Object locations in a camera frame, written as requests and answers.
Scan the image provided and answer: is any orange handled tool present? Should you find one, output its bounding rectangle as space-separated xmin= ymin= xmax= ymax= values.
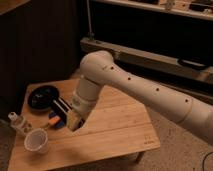
xmin=44 ymin=116 xmax=60 ymax=129

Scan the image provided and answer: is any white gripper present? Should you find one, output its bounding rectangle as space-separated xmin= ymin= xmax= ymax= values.
xmin=67 ymin=93 xmax=98 ymax=131

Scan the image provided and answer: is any blue block upper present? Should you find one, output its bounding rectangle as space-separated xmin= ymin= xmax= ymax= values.
xmin=49 ymin=112 xmax=57 ymax=119

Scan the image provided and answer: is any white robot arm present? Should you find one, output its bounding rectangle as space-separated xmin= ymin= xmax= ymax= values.
xmin=71 ymin=50 xmax=213 ymax=146

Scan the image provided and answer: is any metal pole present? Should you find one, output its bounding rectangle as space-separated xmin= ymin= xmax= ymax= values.
xmin=86 ymin=0 xmax=94 ymax=41

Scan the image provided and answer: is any black bowl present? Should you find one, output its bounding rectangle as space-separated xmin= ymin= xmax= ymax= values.
xmin=27 ymin=85 xmax=60 ymax=110

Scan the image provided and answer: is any blue block lower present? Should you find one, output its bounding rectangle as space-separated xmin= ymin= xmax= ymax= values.
xmin=54 ymin=120 xmax=66 ymax=129

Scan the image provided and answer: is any black handle on shelf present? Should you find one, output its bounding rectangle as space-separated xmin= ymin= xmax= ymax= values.
xmin=177 ymin=59 xmax=210 ymax=71

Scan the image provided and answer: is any long wooden shelf beam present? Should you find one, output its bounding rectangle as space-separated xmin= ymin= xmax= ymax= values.
xmin=80 ymin=37 xmax=213 ymax=85

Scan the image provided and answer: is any wooden low table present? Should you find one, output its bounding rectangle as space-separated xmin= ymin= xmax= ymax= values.
xmin=8 ymin=86 xmax=160 ymax=171

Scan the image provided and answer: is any clear plastic bottle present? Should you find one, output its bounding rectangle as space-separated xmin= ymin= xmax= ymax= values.
xmin=8 ymin=112 xmax=33 ymax=136

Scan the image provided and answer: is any blue block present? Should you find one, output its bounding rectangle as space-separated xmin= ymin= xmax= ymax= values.
xmin=54 ymin=120 xmax=66 ymax=129
xmin=49 ymin=112 xmax=57 ymax=119

